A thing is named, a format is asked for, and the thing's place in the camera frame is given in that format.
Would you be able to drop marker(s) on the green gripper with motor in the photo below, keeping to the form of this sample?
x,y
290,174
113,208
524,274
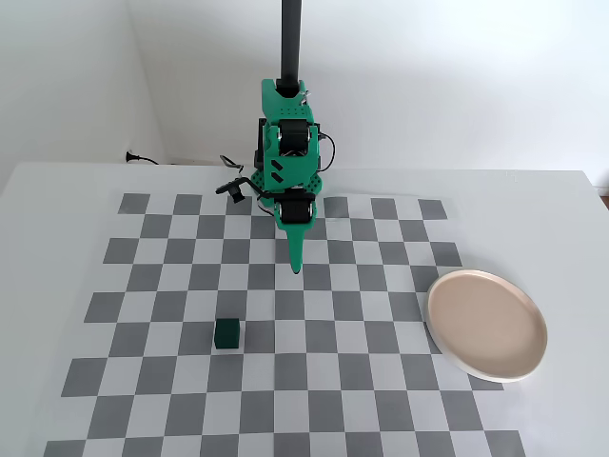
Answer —
x,y
296,212

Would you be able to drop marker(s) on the dark green dice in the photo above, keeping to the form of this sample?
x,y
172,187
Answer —
x,y
226,334

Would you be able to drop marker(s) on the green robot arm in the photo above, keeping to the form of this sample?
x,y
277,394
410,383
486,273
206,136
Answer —
x,y
290,164

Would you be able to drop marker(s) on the beige round plate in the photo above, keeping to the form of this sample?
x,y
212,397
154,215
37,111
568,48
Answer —
x,y
485,323

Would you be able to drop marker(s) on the black table clamp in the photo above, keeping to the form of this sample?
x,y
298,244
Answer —
x,y
261,138

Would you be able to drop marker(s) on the grey checkerboard mat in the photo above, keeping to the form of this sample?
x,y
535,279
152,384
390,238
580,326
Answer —
x,y
285,371

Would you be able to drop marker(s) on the black vertical pole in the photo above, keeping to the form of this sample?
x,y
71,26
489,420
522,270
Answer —
x,y
290,43

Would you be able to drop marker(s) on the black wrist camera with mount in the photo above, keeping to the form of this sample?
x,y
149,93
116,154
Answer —
x,y
235,186

